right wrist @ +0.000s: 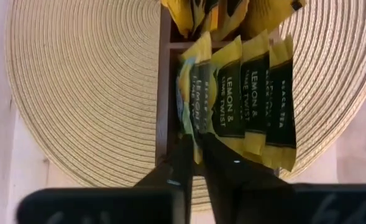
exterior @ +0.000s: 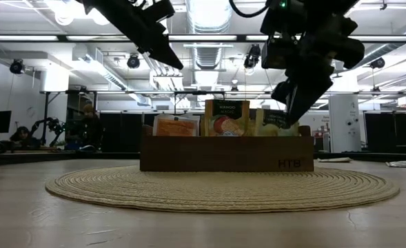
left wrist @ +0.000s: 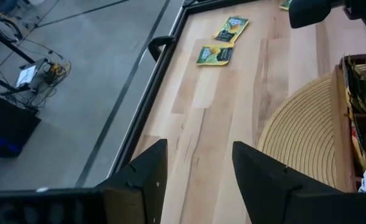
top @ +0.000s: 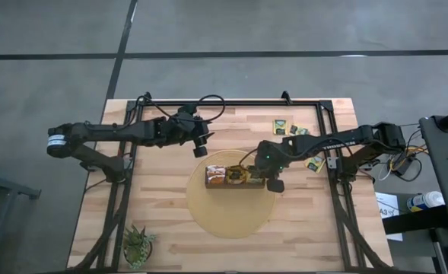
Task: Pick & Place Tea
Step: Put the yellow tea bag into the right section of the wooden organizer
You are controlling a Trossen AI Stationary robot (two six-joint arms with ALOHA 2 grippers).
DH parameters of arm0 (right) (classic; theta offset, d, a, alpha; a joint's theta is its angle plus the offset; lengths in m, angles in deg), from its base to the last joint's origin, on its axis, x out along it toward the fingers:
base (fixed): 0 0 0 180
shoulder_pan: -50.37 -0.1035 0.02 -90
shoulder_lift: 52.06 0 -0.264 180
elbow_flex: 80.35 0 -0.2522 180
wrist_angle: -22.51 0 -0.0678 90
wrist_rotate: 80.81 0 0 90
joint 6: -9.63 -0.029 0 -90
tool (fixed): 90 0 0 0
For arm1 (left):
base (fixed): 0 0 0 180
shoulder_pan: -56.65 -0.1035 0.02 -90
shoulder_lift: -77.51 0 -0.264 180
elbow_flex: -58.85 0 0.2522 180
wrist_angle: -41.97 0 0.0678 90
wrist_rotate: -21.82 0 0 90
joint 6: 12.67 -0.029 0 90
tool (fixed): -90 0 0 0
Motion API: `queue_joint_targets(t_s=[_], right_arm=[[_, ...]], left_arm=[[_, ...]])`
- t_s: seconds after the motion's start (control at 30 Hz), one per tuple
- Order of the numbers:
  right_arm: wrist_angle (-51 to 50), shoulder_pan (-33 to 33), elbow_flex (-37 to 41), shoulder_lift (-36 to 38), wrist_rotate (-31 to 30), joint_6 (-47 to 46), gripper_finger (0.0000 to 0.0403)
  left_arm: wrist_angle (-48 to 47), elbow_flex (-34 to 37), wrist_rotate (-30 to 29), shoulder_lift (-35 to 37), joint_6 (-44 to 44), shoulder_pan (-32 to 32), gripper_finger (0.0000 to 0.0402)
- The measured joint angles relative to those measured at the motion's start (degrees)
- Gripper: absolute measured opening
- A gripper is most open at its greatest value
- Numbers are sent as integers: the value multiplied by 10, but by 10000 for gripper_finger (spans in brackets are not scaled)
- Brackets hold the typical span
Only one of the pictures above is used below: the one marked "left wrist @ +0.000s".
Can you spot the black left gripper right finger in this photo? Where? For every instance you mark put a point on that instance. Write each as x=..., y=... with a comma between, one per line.
x=279, y=202

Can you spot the black rolling desk stand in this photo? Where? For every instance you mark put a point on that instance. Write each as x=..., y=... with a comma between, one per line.
x=8, y=44

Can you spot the round woven straw placemat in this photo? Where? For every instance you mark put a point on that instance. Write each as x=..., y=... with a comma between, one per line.
x=300, y=133

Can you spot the black metal table frame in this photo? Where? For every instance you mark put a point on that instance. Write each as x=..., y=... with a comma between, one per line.
x=147, y=102

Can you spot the white paper sheet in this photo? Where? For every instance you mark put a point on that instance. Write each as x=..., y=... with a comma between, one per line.
x=25, y=76

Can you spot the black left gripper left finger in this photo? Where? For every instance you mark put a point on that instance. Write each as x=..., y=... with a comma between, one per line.
x=130, y=205

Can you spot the black crate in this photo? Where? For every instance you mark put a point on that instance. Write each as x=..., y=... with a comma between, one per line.
x=8, y=124

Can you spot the brown wooden tea box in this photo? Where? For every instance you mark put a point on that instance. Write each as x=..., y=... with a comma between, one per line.
x=339, y=124

